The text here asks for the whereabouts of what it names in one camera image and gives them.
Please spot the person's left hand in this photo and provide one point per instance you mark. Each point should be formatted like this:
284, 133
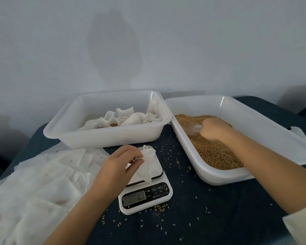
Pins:
115, 173

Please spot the white digital kitchen scale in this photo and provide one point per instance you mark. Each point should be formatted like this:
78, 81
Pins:
145, 196

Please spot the person's right forearm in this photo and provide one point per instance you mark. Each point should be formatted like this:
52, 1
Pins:
275, 165

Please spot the white sleeve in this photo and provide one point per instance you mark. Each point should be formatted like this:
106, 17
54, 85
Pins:
302, 224

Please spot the pile of white bags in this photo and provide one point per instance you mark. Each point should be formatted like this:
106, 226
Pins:
35, 196

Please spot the white plastic tub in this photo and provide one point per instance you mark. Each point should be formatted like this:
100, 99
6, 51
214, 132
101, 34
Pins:
102, 137

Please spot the white tray of grain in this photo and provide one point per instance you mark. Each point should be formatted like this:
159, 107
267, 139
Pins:
204, 168

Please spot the person's left forearm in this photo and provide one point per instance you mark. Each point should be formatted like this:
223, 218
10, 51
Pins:
74, 222

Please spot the clear plastic scoop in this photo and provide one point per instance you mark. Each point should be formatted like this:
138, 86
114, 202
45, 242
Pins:
193, 129

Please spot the person's right hand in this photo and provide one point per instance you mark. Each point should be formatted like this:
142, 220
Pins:
217, 129

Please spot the white mesh bag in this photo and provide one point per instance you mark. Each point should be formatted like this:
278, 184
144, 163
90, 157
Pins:
147, 163

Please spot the brown grain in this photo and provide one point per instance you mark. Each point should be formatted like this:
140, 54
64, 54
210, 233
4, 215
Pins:
214, 150

